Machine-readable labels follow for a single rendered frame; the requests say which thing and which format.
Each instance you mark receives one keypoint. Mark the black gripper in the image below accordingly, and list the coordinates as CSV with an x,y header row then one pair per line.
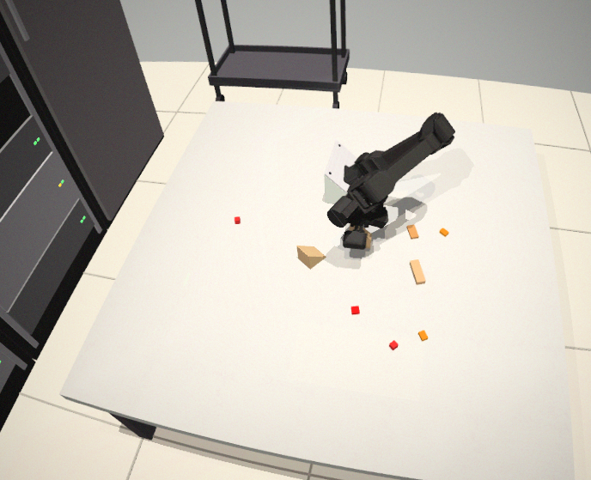
x,y
356,239

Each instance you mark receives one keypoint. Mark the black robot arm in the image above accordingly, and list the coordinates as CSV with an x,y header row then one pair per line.
x,y
374,175

